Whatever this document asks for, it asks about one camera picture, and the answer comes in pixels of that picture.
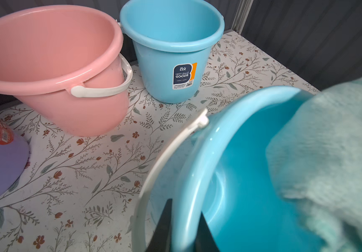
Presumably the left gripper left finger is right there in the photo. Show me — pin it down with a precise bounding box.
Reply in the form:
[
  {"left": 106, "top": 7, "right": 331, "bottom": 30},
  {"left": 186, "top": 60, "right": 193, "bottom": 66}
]
[{"left": 145, "top": 199, "right": 172, "bottom": 252}]

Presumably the pink plastic bucket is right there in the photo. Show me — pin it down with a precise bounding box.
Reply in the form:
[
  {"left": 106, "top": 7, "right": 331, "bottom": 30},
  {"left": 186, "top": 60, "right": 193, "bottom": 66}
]
[{"left": 0, "top": 5, "right": 133, "bottom": 137}]

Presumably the blue bucket with label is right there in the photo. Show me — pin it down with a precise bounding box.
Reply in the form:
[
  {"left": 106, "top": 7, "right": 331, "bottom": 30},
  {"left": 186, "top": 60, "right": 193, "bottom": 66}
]
[{"left": 120, "top": 1, "right": 225, "bottom": 104}]

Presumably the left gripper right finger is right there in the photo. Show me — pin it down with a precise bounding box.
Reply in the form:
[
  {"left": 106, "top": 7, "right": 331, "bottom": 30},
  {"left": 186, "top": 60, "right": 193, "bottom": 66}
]
[{"left": 194, "top": 213, "right": 220, "bottom": 252}]

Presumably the light green cloth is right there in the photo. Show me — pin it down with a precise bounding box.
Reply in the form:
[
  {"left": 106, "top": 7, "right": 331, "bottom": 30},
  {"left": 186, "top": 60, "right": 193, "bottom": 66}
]
[{"left": 267, "top": 77, "right": 362, "bottom": 252}]

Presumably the floral patterned table mat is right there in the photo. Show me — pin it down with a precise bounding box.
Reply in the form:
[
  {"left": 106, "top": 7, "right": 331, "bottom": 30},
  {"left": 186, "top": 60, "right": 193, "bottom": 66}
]
[{"left": 0, "top": 31, "right": 318, "bottom": 252}]

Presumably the blue bucket white handle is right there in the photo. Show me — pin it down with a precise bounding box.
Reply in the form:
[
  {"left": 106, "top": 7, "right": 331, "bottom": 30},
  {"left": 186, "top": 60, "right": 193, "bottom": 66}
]
[{"left": 132, "top": 86, "right": 322, "bottom": 252}]

